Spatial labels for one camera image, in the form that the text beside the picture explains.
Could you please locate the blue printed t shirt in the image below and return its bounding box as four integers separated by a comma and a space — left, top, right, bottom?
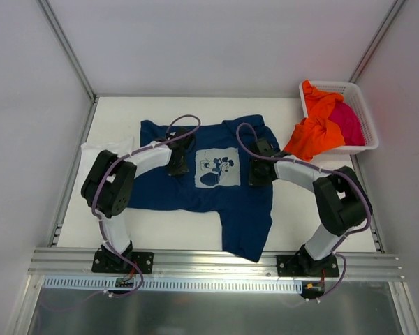
128, 114, 279, 262

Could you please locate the orange t shirt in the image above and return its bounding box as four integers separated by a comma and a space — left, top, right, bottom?
284, 80, 346, 162

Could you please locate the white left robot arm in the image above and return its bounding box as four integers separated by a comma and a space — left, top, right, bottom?
80, 127, 196, 274

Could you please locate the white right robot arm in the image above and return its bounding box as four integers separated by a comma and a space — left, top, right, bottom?
245, 138, 373, 278

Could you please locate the folded white t shirt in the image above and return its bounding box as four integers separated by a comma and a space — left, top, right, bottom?
74, 137, 134, 195

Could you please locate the pink t shirt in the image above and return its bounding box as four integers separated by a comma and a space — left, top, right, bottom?
329, 102, 366, 146

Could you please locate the white plastic basket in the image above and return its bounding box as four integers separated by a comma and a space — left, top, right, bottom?
310, 80, 379, 155

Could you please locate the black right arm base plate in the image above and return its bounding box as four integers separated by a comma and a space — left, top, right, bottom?
276, 254, 340, 278

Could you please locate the aluminium mounting rail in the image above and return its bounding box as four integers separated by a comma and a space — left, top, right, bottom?
27, 247, 406, 282

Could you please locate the white slotted cable duct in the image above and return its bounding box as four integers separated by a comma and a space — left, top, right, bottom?
42, 276, 303, 295

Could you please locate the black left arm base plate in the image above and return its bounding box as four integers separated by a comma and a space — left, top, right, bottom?
91, 247, 154, 274

